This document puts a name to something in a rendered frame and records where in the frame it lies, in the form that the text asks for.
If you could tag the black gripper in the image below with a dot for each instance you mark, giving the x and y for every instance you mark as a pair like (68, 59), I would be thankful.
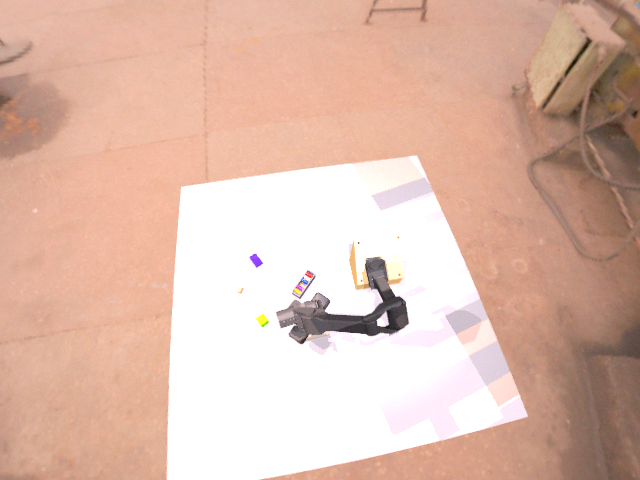
(299, 336)

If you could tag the flat purple block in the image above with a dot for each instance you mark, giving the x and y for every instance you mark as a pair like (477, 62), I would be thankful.
(255, 260)

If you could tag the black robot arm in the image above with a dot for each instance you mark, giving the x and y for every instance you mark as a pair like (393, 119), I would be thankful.
(311, 318)

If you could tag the small lime green cube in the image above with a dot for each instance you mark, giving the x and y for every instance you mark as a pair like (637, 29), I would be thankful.
(262, 320)

